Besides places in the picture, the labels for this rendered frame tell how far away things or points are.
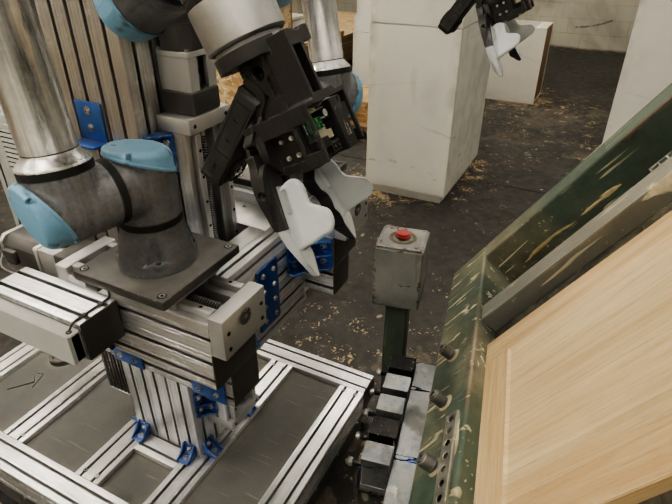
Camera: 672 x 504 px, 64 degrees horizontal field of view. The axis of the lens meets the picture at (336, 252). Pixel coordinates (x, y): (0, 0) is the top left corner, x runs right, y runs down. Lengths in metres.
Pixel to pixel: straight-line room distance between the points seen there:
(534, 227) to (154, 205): 0.82
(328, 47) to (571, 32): 7.88
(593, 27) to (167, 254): 8.47
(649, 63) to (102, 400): 4.14
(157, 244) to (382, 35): 2.64
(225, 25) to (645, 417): 0.60
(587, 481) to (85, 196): 0.79
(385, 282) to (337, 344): 1.11
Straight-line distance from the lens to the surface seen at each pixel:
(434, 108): 3.44
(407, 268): 1.32
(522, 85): 6.05
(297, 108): 0.46
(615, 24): 9.13
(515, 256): 1.35
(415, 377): 1.24
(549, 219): 1.30
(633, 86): 4.76
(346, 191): 0.55
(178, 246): 1.04
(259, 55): 0.48
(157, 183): 0.98
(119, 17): 0.60
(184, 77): 1.18
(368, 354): 2.39
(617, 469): 0.71
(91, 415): 2.03
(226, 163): 0.54
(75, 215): 0.93
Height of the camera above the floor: 1.60
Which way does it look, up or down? 31 degrees down
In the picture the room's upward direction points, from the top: straight up
